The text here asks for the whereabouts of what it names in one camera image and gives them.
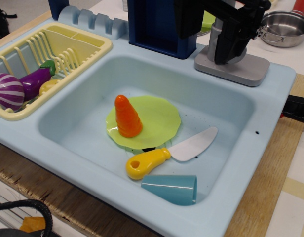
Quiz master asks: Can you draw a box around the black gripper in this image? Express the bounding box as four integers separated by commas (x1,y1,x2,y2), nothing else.
174,0,271,65

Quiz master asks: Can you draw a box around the grey toy faucet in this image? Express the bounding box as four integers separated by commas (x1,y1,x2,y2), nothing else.
194,19,270,87

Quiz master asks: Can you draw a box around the green plate in background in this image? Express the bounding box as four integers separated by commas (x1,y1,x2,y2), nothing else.
197,11,216,37

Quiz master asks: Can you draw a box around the steel toy pot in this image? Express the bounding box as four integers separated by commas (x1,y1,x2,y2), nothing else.
260,11,304,48

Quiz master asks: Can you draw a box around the red object in background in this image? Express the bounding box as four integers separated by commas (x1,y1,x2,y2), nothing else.
293,0,304,14

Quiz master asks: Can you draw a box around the green toy plate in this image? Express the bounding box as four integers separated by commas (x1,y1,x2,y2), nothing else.
106,95,181,150

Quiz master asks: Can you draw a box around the black clamp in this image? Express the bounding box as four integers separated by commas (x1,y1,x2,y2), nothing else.
280,95,304,123

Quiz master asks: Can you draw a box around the orange toy carrot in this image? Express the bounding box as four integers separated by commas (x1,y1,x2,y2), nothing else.
114,95,143,138

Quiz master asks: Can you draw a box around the pale yellow dish rack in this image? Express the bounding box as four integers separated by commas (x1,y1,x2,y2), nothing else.
0,23,113,121

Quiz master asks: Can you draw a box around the light blue toy cup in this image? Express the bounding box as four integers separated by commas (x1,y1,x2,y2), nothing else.
141,175,197,206

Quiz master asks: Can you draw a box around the yellow toy potato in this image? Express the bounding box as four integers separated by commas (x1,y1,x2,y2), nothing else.
39,79,60,96

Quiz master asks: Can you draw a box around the light blue toy sink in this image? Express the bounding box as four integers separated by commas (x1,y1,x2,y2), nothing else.
0,5,297,237

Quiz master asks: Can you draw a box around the purple toy eggplant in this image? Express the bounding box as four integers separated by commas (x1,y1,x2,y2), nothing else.
19,60,56,101

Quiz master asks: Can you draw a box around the purple striped toy onion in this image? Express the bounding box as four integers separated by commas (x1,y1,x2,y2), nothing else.
0,73,25,111

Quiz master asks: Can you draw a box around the orange tape piece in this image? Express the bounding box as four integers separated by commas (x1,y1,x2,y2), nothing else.
19,217,46,233

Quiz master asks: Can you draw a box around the dark blue backsplash post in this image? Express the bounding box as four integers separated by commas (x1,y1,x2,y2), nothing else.
127,0,196,59

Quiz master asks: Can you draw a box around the yellow handled toy knife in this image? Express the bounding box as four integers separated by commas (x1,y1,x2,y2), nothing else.
125,127,218,180

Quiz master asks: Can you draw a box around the dark blue corner post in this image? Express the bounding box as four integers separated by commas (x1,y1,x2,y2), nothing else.
48,0,70,20

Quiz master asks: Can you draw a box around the black cable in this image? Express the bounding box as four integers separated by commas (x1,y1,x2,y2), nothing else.
0,199,53,237

